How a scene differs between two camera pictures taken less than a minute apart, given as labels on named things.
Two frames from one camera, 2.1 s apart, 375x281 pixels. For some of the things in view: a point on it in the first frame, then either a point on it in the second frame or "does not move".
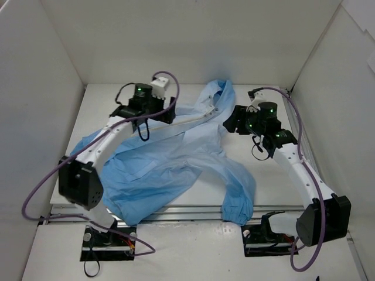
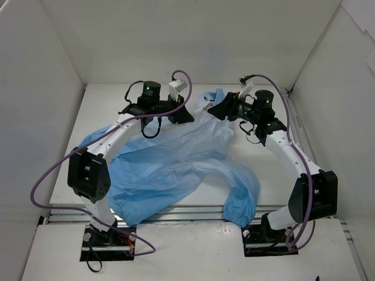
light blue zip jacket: [157, 163] does not move
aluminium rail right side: [323, 171] does not move
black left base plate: [111, 246] does not move
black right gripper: [234, 120] -> [229, 105]
